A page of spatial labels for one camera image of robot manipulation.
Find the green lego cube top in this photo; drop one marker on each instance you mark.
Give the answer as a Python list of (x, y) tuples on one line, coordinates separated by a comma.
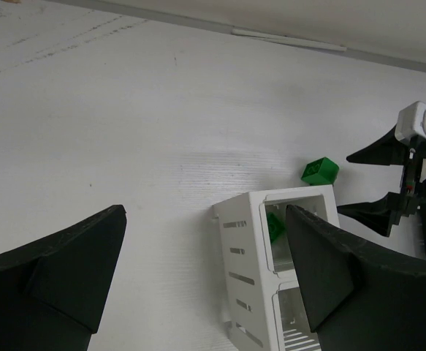
[(320, 172)]

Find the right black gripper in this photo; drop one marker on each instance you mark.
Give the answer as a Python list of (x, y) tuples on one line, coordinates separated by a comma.
[(381, 215)]

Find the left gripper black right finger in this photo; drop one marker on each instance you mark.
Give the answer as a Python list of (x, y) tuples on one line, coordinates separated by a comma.
[(357, 295)]

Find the white two-cell container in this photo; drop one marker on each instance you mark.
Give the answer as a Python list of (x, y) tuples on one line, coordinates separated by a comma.
[(265, 305)]

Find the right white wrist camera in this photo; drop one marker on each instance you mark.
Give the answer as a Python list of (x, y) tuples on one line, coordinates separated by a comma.
[(411, 123)]

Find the long green lego brick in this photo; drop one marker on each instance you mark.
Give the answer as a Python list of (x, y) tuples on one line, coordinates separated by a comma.
[(275, 226)]

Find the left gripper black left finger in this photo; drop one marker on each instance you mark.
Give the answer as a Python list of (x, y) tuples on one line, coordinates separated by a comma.
[(53, 290)]

